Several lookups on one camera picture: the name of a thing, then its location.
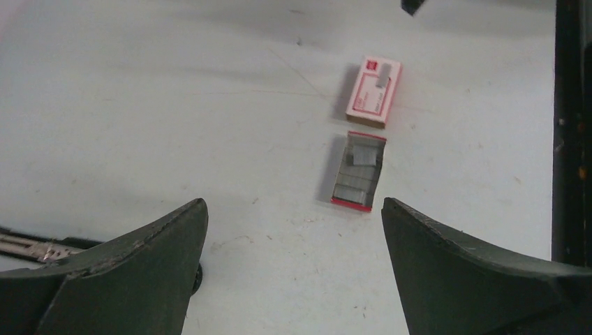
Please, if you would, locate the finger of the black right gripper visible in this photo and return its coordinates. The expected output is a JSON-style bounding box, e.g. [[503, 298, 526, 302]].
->
[[401, 0, 425, 16]]

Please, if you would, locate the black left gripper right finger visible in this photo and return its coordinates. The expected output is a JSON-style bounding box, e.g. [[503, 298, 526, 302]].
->
[[381, 198, 591, 334]]

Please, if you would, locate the silver staple strip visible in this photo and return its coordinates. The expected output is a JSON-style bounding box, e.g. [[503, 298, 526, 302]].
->
[[352, 145, 378, 166]]

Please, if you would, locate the white red staple box sleeve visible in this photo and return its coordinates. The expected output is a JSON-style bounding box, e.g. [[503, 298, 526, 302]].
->
[[346, 56, 403, 129]]

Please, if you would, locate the staple box tray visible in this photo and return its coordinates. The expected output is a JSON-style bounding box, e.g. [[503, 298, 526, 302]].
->
[[330, 131, 387, 213]]

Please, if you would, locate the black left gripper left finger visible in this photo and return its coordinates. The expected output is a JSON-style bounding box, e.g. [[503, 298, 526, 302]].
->
[[1, 198, 209, 334]]

